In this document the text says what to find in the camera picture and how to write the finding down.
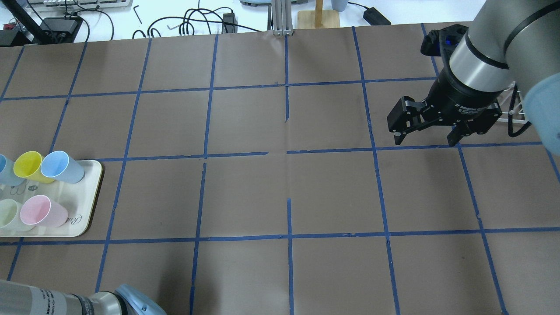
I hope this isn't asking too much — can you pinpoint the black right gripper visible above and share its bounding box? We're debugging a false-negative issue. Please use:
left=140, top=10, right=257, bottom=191
left=387, top=68, right=501, bottom=147

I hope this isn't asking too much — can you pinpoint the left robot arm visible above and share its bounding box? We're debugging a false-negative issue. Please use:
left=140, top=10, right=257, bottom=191
left=0, top=280, right=166, bottom=315

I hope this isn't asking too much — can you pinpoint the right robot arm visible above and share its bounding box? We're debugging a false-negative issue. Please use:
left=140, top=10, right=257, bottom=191
left=387, top=0, right=560, bottom=155

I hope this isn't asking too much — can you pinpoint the pink plastic cup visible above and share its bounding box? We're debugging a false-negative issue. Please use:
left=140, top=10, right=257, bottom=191
left=20, top=195, right=69, bottom=228

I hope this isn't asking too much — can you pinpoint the yellow plastic cup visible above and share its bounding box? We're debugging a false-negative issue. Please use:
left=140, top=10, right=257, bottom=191
left=13, top=151, right=55, bottom=184

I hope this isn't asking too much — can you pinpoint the light blue plastic cup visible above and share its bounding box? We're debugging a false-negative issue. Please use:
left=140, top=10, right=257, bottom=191
left=0, top=154, right=25, bottom=187

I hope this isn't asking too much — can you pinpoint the pale green plastic cup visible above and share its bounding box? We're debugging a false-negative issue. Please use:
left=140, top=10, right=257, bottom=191
left=0, top=199, right=34, bottom=232

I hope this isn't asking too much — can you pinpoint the black power adapter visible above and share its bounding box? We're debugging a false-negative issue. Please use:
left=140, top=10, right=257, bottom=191
left=363, top=7, right=392, bottom=26

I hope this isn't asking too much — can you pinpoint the wooden mug tree stand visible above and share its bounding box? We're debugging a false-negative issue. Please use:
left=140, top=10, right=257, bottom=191
left=296, top=0, right=340, bottom=29

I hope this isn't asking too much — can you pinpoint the cream plastic tray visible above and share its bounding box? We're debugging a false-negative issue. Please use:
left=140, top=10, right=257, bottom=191
left=0, top=160, right=103, bottom=238

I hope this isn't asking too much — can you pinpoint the white wire cup rack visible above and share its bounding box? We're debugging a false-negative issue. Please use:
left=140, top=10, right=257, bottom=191
left=497, top=82, right=532, bottom=138

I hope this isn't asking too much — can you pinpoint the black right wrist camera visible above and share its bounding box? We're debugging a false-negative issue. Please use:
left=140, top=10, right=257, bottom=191
left=420, top=24, right=468, bottom=67

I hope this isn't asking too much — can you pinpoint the aluminium frame post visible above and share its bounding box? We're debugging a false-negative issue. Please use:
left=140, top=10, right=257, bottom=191
left=271, top=0, right=294, bottom=36

